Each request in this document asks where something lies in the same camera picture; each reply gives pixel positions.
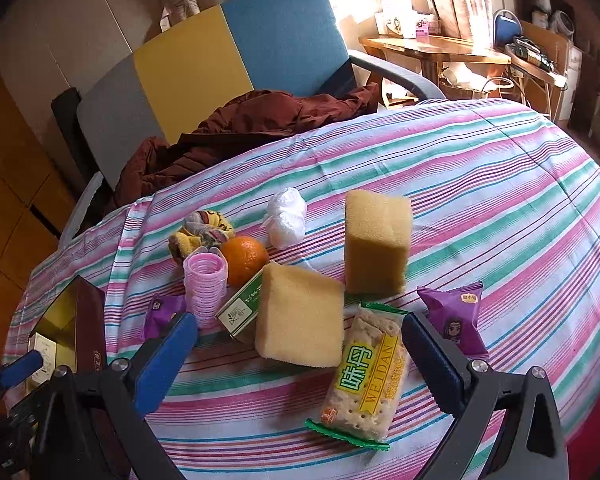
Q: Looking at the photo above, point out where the white plastic bag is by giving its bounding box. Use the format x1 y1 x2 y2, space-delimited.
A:
262 187 309 250

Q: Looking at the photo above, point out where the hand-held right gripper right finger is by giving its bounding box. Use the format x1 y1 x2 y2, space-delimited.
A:
401 311 570 480

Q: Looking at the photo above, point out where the pink small box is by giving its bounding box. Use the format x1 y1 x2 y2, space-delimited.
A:
414 14 442 37

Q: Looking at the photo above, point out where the blue folding chair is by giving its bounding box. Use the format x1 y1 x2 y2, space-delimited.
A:
492 9 522 52

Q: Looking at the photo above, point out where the wooden side table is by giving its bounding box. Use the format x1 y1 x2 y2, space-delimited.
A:
358 34 512 107

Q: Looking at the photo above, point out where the bundle of black cables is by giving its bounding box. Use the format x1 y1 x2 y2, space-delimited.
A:
509 35 557 72

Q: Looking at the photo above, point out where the white packaging box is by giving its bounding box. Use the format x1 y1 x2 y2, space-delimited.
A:
374 0 417 39

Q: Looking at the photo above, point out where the large purple snack packet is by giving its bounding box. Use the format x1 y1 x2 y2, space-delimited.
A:
416 280 490 359

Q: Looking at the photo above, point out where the brown box with gold lining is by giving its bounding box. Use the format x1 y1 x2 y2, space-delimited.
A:
25 275 109 393

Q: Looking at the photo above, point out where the grey yellow blue armchair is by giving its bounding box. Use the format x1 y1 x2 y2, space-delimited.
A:
50 0 449 243

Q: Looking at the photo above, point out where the cardboard sheet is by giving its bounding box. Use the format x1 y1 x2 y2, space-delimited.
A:
519 20 577 63

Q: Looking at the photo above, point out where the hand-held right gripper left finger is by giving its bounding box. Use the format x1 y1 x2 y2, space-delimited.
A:
32 311 200 480

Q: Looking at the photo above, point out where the red cloth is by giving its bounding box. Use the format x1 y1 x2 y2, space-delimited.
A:
560 370 600 480

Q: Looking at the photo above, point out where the brown padded jacket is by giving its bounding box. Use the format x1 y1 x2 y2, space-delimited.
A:
104 82 381 217

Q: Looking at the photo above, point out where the yellow patterned cloth bundle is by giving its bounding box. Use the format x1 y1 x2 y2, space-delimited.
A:
167 210 235 269

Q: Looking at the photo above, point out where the metal-legged folding table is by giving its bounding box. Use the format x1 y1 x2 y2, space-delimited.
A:
504 42 569 122

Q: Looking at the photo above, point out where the small purple snack packet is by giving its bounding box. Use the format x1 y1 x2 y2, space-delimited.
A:
141 294 187 342

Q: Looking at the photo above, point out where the basket with white items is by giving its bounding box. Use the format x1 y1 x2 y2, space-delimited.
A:
436 61 487 102

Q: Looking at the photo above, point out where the orange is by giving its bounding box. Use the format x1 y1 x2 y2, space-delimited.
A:
220 236 271 289

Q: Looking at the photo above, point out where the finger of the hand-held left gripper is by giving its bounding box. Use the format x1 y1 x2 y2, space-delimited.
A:
0 349 44 407

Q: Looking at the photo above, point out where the white round appliance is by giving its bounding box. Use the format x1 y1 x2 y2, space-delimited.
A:
549 9 577 37

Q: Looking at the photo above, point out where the green and white carton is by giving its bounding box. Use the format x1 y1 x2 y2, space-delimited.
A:
215 262 267 344

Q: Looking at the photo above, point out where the stack of pink cups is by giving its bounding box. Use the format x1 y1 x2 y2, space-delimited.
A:
183 252 229 332

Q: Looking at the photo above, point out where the cracker packet with green ends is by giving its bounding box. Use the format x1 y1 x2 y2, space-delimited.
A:
304 300 411 450

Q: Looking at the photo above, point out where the white panelled wardrobe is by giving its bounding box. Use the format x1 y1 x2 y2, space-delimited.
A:
0 0 167 166

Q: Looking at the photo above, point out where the tall yellow sponge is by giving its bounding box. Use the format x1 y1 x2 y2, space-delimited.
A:
343 190 414 295

